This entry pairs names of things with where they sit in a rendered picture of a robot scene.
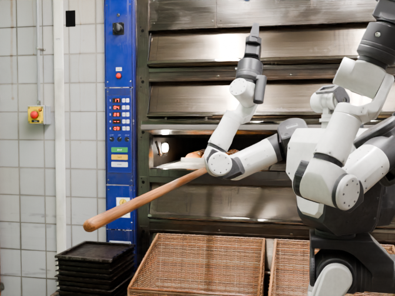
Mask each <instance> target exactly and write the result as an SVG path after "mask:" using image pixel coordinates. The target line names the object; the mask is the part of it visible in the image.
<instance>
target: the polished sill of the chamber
mask: <svg viewBox="0 0 395 296"><path fill-rule="evenodd" d="M197 170H198V169H170V168H151V169H149V176H150V177H183V176H185V175H187V174H189V173H192V172H194V171H197ZM197 178H217V177H214V176H211V175H210V174H209V173H205V174H203V175H201V176H199V177H197ZM243 179H266V180H291V179H290V177H289V176H288V174H287V173H286V171H282V170H260V171H258V172H255V173H253V174H251V175H249V176H247V177H245V178H243Z"/></svg>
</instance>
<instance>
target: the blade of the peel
mask: <svg viewBox="0 0 395 296"><path fill-rule="evenodd" d="M181 162H191V163H204V158H186V157H181Z"/></svg>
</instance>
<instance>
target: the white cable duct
mask: <svg viewBox="0 0 395 296"><path fill-rule="evenodd" d="M53 41H54V82H55V161H56V240H57V254H59V253H61V252H63V251H65V250H66V190H65V105H64V61H63V0H53Z"/></svg>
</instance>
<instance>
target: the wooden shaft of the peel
mask: <svg viewBox="0 0 395 296"><path fill-rule="evenodd" d="M205 173H207V171H206V167H203V168H201V169H199V170H197V171H194V172H192V173H189V174H187V175H185V176H183V177H181V178H179V179H176V180H174V181H172V182H170V183H168V184H165V185H163V186H161V187H158V188H156V189H154V190H152V191H150V192H147V193H145V194H143V195H141V196H139V197H136V198H134V199H132V200H129V201H127V202H125V203H123V204H121V205H119V206H116V207H114V208H112V209H110V210H108V211H105V212H103V213H100V214H98V215H97V216H94V217H92V218H90V219H87V220H86V221H85V222H84V224H83V229H84V230H85V231H86V232H93V231H95V230H97V229H99V228H101V227H103V226H105V225H107V224H109V223H111V222H113V221H114V220H116V219H118V218H120V217H122V216H124V215H126V214H128V213H130V212H131V211H134V210H136V209H137V208H139V207H142V206H144V205H145V204H147V203H149V202H151V201H153V200H155V199H157V198H159V197H161V196H163V195H164V194H166V193H168V192H170V191H172V190H174V189H176V188H178V187H180V186H182V185H184V184H186V183H188V182H190V181H192V180H194V179H195V178H197V177H199V176H201V175H203V174H205Z"/></svg>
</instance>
